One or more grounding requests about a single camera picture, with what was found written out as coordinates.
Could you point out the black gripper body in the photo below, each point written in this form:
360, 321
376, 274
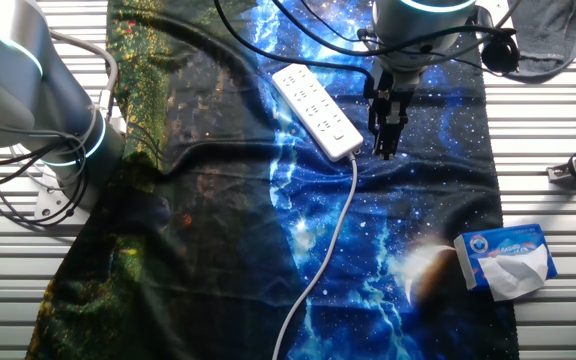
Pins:
390, 85

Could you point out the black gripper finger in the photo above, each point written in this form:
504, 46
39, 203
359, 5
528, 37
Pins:
399, 130
381, 137

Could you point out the white power strip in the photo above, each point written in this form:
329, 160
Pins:
318, 112

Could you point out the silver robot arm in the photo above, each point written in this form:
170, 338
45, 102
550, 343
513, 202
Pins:
18, 100

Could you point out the blue tissue box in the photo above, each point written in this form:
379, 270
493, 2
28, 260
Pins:
493, 245

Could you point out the grey towel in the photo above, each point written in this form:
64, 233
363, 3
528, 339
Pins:
548, 35

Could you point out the galaxy and meadow print cloth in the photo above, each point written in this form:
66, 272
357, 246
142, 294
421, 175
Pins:
218, 225

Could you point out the black round mount knob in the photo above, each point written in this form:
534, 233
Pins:
500, 55

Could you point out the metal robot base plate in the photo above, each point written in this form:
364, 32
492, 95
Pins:
53, 205

